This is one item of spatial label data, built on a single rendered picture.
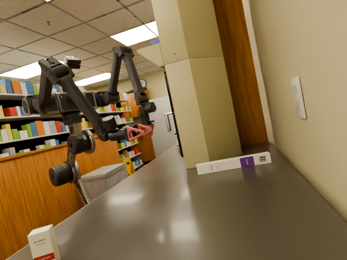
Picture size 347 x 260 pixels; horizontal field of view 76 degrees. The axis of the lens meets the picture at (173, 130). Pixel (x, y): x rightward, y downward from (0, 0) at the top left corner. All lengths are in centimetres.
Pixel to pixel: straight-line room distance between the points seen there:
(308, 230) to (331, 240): 4
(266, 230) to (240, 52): 105
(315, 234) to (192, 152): 64
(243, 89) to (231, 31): 33
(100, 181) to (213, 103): 238
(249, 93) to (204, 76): 39
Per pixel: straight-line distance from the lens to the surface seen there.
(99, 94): 193
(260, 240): 45
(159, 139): 623
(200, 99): 98
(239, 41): 137
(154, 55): 104
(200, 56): 104
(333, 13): 48
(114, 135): 114
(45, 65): 128
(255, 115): 133
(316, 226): 49
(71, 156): 220
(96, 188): 323
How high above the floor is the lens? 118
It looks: 3 degrees down
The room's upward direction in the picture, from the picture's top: 12 degrees counter-clockwise
